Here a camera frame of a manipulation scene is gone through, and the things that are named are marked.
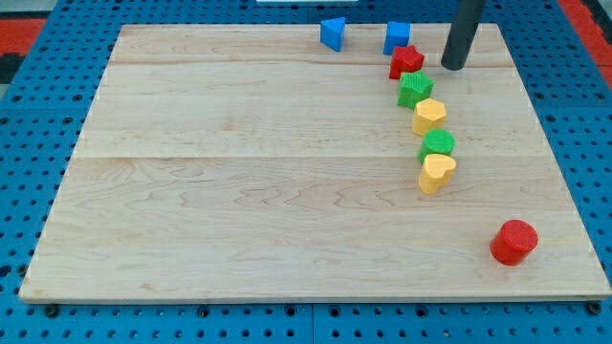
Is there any green star block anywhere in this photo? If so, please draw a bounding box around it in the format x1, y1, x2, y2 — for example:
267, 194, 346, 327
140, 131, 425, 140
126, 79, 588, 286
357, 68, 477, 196
397, 71, 435, 109

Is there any blue triangle block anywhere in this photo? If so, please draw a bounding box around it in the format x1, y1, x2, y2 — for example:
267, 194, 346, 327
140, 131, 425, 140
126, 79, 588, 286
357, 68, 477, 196
319, 17, 346, 53

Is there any red star block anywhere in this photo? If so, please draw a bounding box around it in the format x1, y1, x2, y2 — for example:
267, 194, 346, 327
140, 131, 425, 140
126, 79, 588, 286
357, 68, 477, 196
388, 45, 425, 79

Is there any light wooden board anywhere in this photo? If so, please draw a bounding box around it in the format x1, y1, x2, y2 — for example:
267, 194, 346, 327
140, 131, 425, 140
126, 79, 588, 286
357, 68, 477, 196
19, 24, 611, 305

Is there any yellow heart block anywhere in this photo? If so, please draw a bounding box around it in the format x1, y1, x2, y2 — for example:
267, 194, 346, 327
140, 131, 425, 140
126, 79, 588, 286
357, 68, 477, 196
418, 154, 457, 194

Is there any green cylinder block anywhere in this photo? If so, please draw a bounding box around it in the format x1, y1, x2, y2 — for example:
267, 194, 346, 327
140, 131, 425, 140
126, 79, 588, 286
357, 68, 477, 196
418, 129, 456, 163

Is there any yellow hexagon block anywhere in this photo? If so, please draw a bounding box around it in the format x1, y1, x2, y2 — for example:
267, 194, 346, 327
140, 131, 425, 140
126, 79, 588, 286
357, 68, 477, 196
411, 97, 447, 136

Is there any blue cube block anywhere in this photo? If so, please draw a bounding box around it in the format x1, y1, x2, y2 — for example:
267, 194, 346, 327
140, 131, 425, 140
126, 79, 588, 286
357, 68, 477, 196
382, 22, 411, 55

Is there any red cylinder block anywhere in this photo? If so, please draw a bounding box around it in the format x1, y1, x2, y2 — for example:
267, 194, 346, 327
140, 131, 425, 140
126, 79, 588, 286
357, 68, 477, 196
490, 219, 539, 266

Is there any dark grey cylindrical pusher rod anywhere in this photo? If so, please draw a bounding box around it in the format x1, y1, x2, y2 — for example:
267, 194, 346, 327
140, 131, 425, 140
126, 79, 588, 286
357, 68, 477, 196
441, 0, 486, 71

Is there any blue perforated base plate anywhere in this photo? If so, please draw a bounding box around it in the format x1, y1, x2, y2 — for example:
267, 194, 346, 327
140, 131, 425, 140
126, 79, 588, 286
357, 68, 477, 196
1, 1, 611, 343

